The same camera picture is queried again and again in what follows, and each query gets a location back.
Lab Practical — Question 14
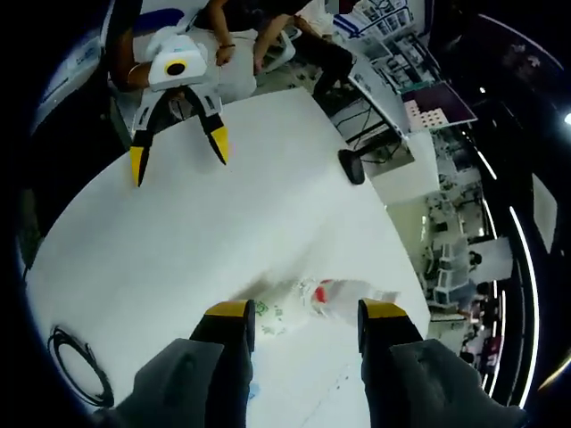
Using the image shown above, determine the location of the black cable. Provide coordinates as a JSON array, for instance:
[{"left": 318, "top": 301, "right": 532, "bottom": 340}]
[{"left": 47, "top": 325, "right": 116, "bottom": 407}]

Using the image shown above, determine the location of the black computer mouse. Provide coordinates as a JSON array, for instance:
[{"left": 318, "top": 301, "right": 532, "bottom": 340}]
[{"left": 337, "top": 149, "right": 367, "bottom": 185}]

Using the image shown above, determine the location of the clear water bottle red label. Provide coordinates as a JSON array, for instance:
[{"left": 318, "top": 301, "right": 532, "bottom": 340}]
[{"left": 292, "top": 278, "right": 401, "bottom": 320}]

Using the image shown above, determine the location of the large dark hanging screen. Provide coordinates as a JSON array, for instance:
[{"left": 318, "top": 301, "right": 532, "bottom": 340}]
[{"left": 468, "top": 12, "right": 566, "bottom": 117}]

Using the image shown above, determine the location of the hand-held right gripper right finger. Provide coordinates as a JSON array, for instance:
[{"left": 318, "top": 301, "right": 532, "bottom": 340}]
[{"left": 357, "top": 298, "right": 531, "bottom": 428}]

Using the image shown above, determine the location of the blue framed wall display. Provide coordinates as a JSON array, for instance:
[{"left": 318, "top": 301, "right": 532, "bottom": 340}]
[{"left": 333, "top": 0, "right": 430, "bottom": 45}]

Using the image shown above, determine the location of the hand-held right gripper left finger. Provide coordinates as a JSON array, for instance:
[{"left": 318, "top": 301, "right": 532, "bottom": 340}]
[{"left": 90, "top": 300, "right": 257, "bottom": 428}]

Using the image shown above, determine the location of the white soft packet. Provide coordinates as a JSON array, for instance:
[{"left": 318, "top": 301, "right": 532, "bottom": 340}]
[{"left": 252, "top": 284, "right": 309, "bottom": 342}]

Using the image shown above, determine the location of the white chest device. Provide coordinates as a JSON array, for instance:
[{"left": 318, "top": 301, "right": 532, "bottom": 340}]
[{"left": 37, "top": 33, "right": 106, "bottom": 106}]

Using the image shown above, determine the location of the short ceiling light strip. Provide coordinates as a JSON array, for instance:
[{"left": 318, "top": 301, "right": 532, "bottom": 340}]
[{"left": 471, "top": 146, "right": 500, "bottom": 180}]

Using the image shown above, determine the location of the white swivel chair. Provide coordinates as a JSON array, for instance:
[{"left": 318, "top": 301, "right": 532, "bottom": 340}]
[{"left": 260, "top": 24, "right": 298, "bottom": 73}]

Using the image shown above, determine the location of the silver laptop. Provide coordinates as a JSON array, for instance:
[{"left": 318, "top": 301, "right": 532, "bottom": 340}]
[{"left": 347, "top": 57, "right": 479, "bottom": 140}]

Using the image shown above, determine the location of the white office counter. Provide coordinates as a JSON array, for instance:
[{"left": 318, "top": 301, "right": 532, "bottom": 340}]
[{"left": 369, "top": 132, "right": 441, "bottom": 207}]

